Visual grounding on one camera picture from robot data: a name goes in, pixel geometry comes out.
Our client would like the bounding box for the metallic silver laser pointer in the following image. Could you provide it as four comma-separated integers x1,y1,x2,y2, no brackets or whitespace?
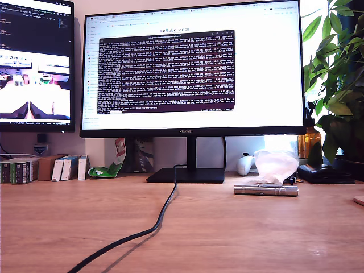
234,184,299,197

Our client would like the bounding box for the dark patterned box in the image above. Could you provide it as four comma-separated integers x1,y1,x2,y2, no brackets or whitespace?
125,136,155,173

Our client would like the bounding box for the white game controller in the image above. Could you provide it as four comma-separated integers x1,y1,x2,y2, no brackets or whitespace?
237,152,257,176

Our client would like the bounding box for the green red snack bag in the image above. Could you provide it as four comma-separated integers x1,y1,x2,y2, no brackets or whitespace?
87,137,127,179

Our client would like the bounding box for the crumpled white plastic bag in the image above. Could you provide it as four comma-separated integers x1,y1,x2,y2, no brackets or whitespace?
244,150,300,185

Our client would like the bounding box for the large black Huawei monitor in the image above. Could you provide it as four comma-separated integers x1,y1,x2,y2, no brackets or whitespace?
80,0,307,184

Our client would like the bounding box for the small white blue box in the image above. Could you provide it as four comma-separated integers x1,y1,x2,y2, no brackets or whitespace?
51,159,65,182
77,155,91,181
61,155,81,181

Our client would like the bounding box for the amber glass bottle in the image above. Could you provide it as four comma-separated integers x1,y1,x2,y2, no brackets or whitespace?
297,102,324,160

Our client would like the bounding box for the brown cardboard box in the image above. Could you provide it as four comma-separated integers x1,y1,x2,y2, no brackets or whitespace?
38,154,69,181

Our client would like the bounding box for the black leather wallet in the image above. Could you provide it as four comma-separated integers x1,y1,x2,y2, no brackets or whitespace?
297,163,356,185

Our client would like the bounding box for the green leafy houseplant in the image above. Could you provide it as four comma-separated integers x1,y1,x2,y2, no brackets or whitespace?
301,0,364,164

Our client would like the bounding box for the bright green printed box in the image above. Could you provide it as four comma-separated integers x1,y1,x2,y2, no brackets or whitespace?
10,160,39,185

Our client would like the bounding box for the black plant pot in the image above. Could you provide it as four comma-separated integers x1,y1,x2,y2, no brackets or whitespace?
332,156,364,183

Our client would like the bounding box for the black monitor with dark screen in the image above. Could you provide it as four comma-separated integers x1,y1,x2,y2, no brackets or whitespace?
0,0,76,133

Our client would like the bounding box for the dark green printed box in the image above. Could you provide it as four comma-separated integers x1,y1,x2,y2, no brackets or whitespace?
0,160,12,184

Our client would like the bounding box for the thin black monitor cable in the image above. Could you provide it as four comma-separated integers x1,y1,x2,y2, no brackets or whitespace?
222,136,228,172

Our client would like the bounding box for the thick black table cable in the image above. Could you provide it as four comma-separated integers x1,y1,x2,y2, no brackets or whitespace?
67,164,188,273

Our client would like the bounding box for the thin white cable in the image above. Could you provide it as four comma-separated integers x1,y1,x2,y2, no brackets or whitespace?
0,152,39,160

